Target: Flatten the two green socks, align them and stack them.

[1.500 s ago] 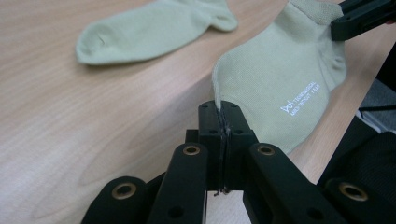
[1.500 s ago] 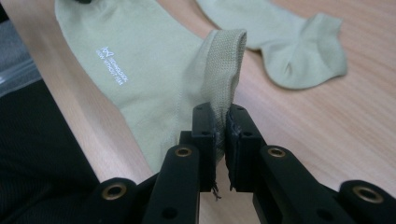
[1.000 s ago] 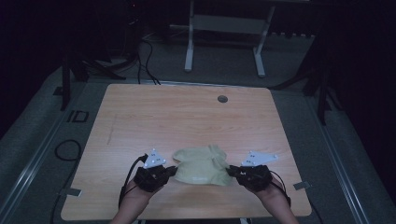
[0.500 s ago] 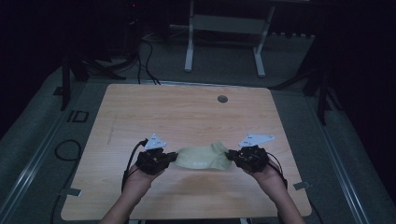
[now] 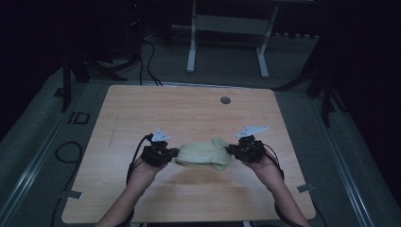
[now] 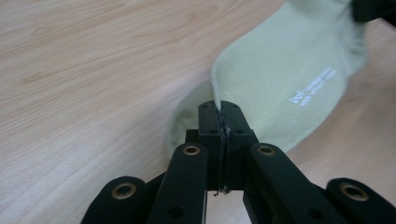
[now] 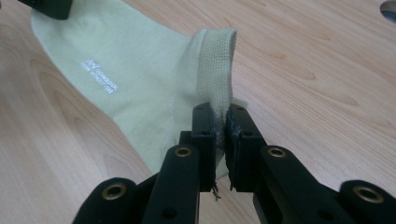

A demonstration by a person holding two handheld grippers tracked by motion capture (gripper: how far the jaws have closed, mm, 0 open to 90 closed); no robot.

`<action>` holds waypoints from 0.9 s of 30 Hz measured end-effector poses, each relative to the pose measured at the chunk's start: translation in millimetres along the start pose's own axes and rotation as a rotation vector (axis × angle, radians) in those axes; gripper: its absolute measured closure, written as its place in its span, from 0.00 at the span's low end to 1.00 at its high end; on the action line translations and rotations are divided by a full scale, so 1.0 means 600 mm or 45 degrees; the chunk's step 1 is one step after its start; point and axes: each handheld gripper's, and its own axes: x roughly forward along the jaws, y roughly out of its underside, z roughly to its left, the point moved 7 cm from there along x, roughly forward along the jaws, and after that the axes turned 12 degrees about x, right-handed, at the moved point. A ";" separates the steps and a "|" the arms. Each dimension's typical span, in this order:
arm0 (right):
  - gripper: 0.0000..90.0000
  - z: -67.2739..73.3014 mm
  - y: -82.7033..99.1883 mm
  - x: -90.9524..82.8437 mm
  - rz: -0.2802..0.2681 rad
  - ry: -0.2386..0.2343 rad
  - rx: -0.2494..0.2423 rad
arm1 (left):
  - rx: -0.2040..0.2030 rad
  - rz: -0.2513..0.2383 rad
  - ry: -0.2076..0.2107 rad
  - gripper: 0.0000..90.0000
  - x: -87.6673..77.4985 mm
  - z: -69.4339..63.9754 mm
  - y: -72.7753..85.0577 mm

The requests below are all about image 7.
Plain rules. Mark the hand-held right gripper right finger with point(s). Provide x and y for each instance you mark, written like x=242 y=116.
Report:
x=244 y=155

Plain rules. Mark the light green sock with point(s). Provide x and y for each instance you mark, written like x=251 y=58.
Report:
x=130 y=62

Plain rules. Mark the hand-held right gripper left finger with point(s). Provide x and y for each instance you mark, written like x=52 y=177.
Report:
x=205 y=155

